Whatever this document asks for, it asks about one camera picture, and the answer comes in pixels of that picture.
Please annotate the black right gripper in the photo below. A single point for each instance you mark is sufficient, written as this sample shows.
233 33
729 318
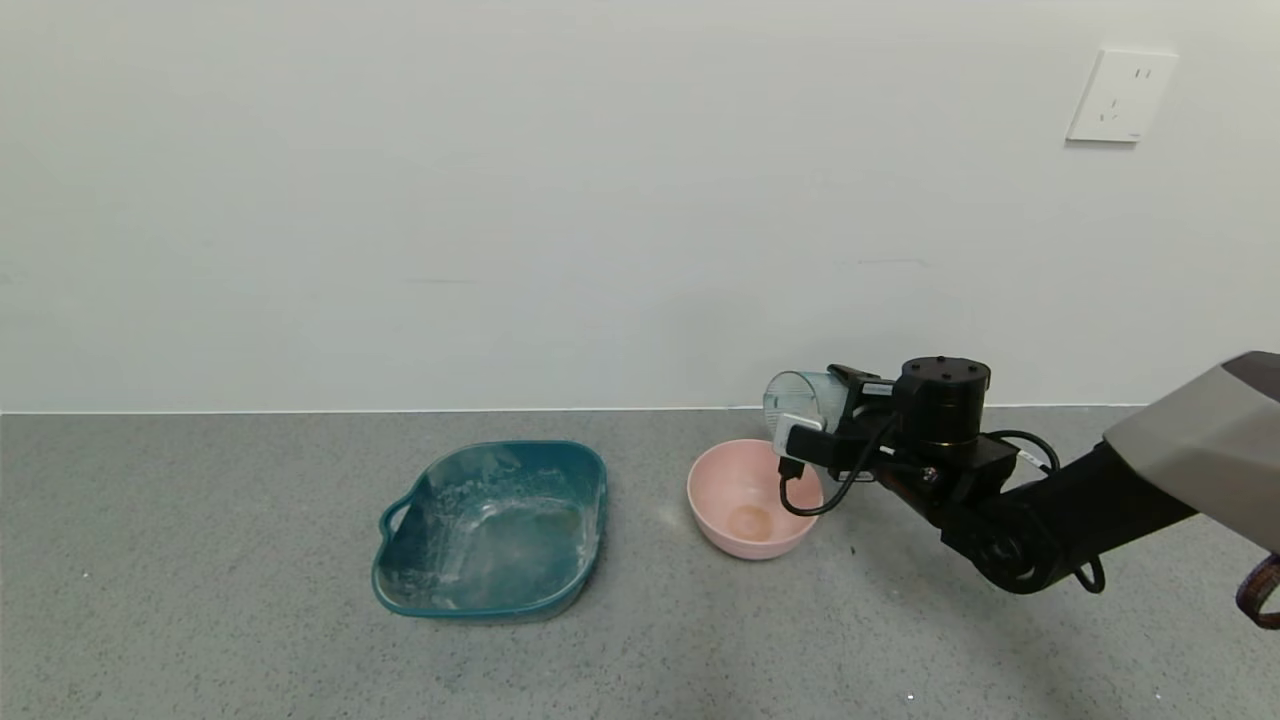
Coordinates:
868 388

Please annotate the translucent blue plastic cup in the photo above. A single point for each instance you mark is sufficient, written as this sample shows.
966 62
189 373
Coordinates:
800 395

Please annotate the right robot arm black grey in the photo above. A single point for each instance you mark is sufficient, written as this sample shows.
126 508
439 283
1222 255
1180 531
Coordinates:
1050 530

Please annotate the pink bowl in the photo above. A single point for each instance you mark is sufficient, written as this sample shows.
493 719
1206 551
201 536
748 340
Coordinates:
730 500

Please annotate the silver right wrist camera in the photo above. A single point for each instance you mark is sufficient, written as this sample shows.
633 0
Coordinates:
800 432

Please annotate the white wall socket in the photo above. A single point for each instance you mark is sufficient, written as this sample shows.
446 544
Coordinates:
1120 96

